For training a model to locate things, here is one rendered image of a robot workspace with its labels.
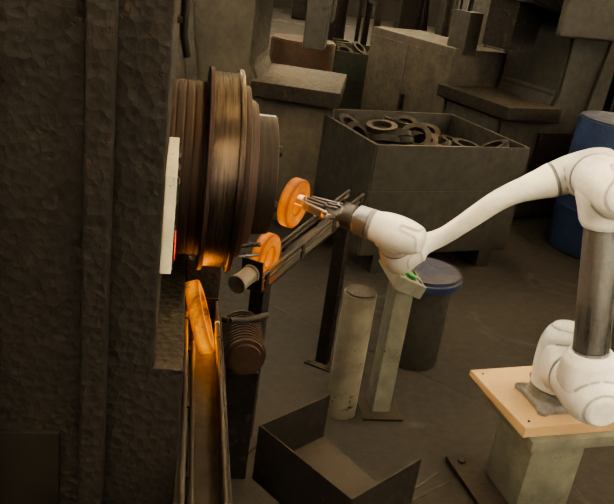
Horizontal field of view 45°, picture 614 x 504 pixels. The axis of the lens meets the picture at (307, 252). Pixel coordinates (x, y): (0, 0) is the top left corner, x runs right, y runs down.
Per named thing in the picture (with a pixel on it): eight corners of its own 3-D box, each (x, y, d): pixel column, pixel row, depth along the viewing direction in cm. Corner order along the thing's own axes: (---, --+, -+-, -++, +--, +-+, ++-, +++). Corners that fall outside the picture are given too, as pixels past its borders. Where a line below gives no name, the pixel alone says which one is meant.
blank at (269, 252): (254, 287, 236) (263, 290, 235) (244, 259, 223) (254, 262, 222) (275, 250, 244) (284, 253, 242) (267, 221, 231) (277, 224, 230)
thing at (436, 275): (382, 374, 312) (400, 283, 295) (365, 336, 341) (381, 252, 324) (453, 377, 317) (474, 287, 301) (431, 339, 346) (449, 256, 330)
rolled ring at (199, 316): (195, 263, 181) (182, 266, 181) (202, 318, 168) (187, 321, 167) (210, 312, 194) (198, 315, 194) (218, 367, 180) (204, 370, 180)
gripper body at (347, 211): (347, 234, 212) (319, 224, 216) (358, 226, 220) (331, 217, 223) (352, 210, 209) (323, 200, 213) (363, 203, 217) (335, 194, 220)
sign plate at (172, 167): (159, 273, 129) (165, 176, 122) (164, 221, 152) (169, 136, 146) (172, 274, 129) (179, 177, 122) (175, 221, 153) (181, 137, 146)
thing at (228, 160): (200, 305, 159) (219, 88, 141) (198, 226, 201) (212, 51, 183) (230, 307, 160) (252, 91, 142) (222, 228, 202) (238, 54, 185)
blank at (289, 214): (279, 186, 213) (289, 189, 212) (304, 170, 225) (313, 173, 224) (273, 233, 221) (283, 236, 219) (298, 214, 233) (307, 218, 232)
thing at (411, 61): (398, 153, 675) (420, 30, 634) (476, 192, 588) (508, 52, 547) (349, 153, 650) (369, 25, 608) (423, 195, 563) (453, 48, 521)
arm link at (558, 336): (570, 373, 243) (585, 313, 236) (592, 403, 226) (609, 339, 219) (522, 370, 242) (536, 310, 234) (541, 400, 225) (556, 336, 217)
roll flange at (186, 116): (153, 303, 157) (166, 82, 139) (161, 223, 199) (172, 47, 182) (200, 305, 159) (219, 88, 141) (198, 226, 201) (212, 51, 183)
